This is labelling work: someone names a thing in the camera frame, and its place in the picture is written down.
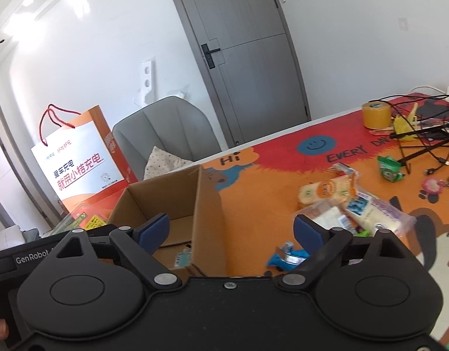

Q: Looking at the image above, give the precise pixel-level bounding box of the clear plastic clamshell box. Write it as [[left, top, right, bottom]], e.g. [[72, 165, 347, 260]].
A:
[[49, 203, 107, 235]]

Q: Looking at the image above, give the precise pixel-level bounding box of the green small snack packet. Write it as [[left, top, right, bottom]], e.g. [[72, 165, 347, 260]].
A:
[[354, 227, 371, 238]]

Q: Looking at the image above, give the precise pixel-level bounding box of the small clear candy bar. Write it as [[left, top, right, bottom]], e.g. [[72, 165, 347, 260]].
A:
[[330, 162, 359, 177]]

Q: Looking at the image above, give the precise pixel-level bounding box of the orange cracker packet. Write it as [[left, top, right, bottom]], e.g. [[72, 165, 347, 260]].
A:
[[298, 175, 357, 206]]

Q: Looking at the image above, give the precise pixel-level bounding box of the dotted beige cushion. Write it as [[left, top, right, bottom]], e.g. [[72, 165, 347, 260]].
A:
[[143, 146, 193, 180]]

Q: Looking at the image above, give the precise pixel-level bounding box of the colourful cartoon table mat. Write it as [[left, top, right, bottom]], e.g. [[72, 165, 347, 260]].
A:
[[203, 94, 449, 349]]

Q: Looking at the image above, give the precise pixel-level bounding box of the white purple bread packet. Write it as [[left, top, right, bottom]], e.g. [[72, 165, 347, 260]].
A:
[[342, 190, 416, 236]]

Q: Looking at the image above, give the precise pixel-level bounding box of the green candy packet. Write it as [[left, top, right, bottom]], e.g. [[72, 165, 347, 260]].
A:
[[377, 156, 404, 182]]

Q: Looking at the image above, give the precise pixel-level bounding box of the brown cardboard box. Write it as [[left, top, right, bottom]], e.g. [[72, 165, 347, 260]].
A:
[[108, 166, 227, 280]]

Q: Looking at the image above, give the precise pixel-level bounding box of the yellow plastic clip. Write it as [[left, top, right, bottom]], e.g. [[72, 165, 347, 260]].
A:
[[393, 103, 419, 141]]

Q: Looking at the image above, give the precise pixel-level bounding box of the pale rice cracker packet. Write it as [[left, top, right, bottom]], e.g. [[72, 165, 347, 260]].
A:
[[173, 243, 192, 268]]

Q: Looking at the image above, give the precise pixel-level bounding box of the black usb cable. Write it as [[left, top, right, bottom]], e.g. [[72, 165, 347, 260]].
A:
[[423, 156, 449, 177]]

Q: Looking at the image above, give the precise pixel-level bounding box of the grey door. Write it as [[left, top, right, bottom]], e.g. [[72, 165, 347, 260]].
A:
[[173, 0, 311, 147]]

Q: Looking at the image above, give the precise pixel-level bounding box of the orange white paper bag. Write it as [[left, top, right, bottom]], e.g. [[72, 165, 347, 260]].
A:
[[32, 104, 138, 214]]

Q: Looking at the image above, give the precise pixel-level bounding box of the blue snack packet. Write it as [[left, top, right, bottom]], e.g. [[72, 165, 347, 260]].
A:
[[266, 242, 309, 272]]

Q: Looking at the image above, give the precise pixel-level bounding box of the grey upholstered chair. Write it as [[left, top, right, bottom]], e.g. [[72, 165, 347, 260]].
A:
[[112, 96, 221, 181]]

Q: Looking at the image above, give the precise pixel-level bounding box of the pink round keychain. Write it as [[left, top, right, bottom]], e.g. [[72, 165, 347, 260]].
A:
[[422, 178, 446, 195]]

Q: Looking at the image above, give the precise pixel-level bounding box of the white wall bracket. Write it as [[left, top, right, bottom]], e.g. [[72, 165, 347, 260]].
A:
[[134, 58, 155, 108]]

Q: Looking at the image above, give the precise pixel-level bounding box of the yellow tape roll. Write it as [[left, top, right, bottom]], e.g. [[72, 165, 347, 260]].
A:
[[362, 101, 392, 130]]

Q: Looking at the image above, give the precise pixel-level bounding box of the white sandwich cake packet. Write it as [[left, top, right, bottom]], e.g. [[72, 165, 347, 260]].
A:
[[295, 200, 357, 235]]

